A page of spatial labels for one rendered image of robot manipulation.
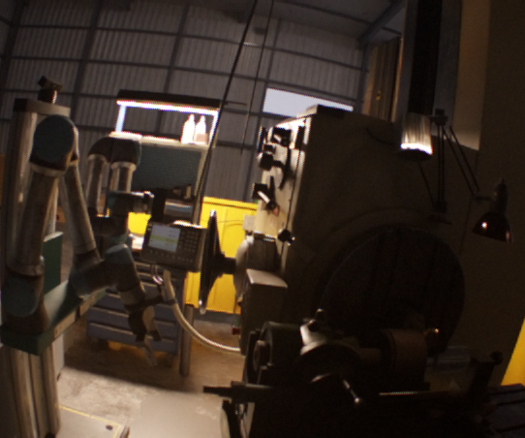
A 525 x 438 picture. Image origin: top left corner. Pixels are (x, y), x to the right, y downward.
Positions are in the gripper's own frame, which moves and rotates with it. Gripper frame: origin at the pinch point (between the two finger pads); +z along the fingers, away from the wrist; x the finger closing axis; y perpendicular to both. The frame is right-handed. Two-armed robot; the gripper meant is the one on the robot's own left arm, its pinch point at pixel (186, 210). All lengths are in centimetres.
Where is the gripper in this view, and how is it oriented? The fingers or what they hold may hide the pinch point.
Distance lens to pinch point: 159.9
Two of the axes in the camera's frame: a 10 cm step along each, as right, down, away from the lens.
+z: 9.7, 1.4, 2.0
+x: -1.0, 9.7, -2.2
